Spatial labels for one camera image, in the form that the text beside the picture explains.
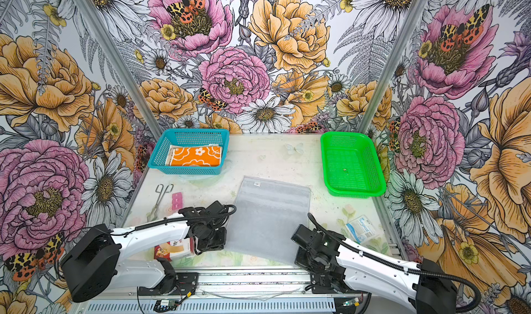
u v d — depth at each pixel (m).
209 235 0.70
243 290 0.74
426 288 0.42
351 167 1.09
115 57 0.88
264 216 0.89
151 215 0.91
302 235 0.64
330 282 0.66
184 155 1.08
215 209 0.70
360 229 0.87
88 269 0.41
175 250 0.78
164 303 0.70
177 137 1.13
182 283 0.74
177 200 0.94
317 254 0.59
